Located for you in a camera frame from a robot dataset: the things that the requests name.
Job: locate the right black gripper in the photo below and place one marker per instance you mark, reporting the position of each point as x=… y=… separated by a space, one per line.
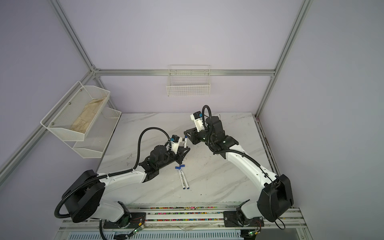
x=193 y=135

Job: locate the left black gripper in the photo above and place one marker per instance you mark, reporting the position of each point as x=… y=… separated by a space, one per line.
x=180 y=153

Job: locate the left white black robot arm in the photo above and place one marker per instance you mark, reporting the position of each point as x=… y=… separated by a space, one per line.
x=85 y=198

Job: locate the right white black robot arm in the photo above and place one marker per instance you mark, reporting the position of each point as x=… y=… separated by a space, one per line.
x=274 y=191

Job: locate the beige cloth in basket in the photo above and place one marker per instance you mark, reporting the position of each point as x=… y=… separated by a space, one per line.
x=83 y=121

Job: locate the upper white mesh shelf basket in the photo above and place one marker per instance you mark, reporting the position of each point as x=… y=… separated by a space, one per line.
x=60 y=118

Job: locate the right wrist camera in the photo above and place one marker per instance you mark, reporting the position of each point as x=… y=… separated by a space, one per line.
x=197 y=118

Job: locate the white wire wall basket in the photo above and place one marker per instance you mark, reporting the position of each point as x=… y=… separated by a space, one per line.
x=188 y=80

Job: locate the aluminium rail base frame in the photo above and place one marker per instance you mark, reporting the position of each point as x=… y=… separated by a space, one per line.
x=197 y=213

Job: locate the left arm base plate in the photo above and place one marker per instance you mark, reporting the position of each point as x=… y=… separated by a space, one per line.
x=130 y=221

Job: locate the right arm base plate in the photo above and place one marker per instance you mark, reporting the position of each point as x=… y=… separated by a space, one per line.
x=236 y=219

